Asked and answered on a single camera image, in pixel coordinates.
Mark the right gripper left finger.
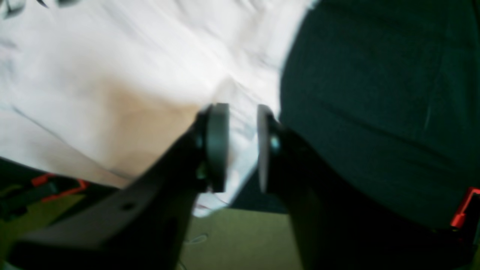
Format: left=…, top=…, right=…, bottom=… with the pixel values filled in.
left=7, top=103, right=229, bottom=270

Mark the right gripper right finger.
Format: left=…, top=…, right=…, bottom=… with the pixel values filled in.
left=257, top=104, right=479, bottom=270

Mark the pink T-shirt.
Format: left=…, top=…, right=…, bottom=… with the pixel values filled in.
left=0, top=0, right=317, bottom=217

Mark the black table cloth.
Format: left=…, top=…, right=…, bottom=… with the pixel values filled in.
left=0, top=0, right=480, bottom=240

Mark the blue handled clamp, red jaw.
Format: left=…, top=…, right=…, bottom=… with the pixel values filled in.
left=0, top=173, right=90, bottom=222

